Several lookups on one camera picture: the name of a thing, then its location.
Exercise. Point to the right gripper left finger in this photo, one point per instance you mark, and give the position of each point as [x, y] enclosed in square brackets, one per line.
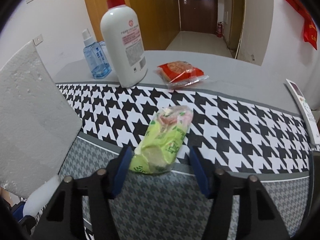
[63, 218]

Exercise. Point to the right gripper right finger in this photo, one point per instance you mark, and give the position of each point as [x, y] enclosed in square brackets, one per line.
[258, 216]

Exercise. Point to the green plastic snack bag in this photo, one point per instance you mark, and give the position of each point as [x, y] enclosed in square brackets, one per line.
[158, 150]

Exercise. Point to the houndstooth table mat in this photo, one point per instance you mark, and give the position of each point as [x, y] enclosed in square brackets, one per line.
[240, 136]

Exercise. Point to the white styrofoam box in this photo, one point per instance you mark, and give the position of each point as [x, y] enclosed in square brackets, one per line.
[38, 127]

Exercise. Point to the white remote control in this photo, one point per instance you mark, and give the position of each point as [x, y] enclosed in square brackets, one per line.
[306, 112]

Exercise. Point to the red snack packet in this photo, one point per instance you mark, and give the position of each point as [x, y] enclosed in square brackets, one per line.
[179, 74]

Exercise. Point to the blue spray bottle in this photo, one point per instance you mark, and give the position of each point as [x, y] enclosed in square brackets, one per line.
[95, 56]

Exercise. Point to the red hanging banner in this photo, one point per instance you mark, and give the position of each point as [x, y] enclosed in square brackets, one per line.
[310, 33]

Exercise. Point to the red fire extinguisher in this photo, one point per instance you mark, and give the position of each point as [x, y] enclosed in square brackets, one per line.
[219, 30]

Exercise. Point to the white lotion pump bottle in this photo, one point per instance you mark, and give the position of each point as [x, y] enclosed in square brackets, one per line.
[120, 29]

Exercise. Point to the dark brown entrance door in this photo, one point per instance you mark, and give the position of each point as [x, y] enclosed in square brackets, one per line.
[198, 15]

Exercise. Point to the brown side door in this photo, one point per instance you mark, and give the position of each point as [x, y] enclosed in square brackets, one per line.
[237, 24]

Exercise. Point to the wall socket and switch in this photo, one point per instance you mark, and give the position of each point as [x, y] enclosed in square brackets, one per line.
[38, 40]

